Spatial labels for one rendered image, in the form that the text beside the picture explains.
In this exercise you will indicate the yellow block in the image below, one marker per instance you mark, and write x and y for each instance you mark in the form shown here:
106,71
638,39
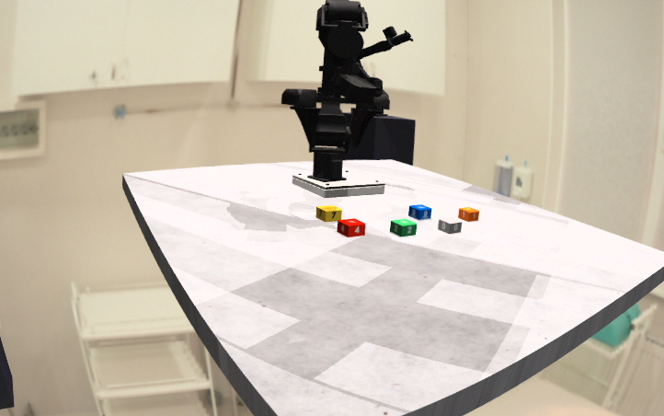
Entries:
328,213

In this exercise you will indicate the red block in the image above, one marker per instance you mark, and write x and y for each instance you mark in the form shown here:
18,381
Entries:
351,228

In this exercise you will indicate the blue block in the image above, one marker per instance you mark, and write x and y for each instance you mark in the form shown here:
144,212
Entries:
419,212

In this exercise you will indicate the orange block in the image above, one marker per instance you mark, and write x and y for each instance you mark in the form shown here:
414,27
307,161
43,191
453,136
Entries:
468,214

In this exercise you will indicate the green block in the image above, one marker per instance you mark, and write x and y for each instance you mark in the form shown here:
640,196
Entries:
403,228

